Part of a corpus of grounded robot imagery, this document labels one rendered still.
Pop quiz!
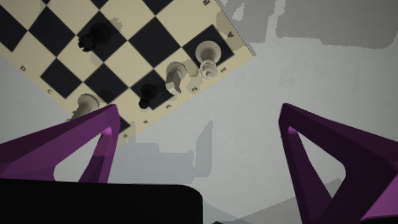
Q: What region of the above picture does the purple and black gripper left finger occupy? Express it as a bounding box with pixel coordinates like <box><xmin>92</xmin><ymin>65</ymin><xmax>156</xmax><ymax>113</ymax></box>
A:
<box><xmin>0</xmin><ymin>104</ymin><xmax>121</xmax><ymax>183</ymax></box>

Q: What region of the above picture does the black and cream chessboard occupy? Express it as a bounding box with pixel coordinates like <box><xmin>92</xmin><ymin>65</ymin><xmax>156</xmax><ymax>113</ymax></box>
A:
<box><xmin>0</xmin><ymin>0</ymin><xmax>254</xmax><ymax>148</ymax></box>

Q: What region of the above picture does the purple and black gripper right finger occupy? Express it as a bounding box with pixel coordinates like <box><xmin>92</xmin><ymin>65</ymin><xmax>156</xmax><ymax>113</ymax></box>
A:
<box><xmin>278</xmin><ymin>103</ymin><xmax>398</xmax><ymax>224</ymax></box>

